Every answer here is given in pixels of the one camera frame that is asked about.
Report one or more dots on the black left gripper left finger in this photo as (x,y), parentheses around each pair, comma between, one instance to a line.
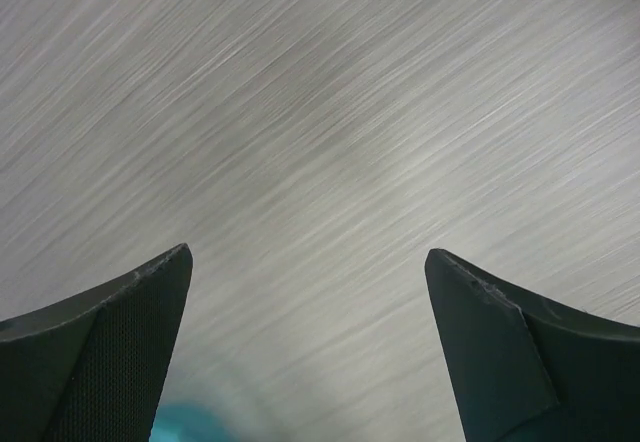
(92,367)

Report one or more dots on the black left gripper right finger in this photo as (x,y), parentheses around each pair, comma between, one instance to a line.
(524,367)

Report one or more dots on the cyan t shirt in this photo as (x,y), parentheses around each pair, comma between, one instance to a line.
(184,422)

